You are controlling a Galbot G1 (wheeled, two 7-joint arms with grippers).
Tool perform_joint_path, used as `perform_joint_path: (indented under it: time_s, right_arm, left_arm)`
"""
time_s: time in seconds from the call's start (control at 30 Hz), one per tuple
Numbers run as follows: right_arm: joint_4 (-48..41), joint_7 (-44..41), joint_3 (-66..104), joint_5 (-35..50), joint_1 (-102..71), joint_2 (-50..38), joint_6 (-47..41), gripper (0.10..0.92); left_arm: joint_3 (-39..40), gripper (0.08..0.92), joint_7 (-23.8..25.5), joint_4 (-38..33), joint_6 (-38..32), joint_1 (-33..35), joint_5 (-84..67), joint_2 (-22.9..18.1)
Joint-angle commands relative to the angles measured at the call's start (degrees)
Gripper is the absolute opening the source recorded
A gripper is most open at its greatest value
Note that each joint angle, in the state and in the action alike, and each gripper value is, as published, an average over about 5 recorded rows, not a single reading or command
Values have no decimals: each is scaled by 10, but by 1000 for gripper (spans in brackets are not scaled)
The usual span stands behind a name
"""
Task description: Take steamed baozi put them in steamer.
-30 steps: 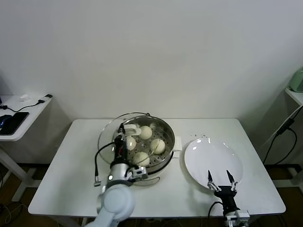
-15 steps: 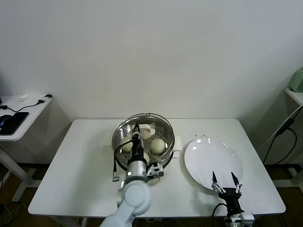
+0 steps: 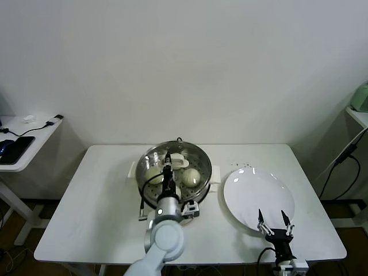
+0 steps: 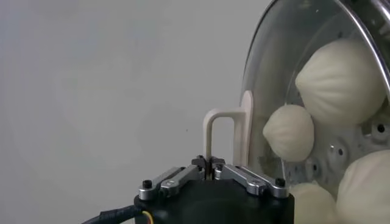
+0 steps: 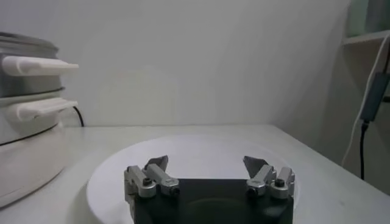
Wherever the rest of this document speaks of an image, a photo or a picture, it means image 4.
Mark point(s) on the perforated steel steamer pot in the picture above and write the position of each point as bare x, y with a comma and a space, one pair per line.
341, 149

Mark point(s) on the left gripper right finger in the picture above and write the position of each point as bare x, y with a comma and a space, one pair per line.
246, 179

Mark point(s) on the white steamed baozi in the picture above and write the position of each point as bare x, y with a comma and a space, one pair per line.
288, 132
341, 82
314, 205
365, 188

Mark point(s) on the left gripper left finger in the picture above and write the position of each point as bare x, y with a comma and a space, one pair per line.
176, 181

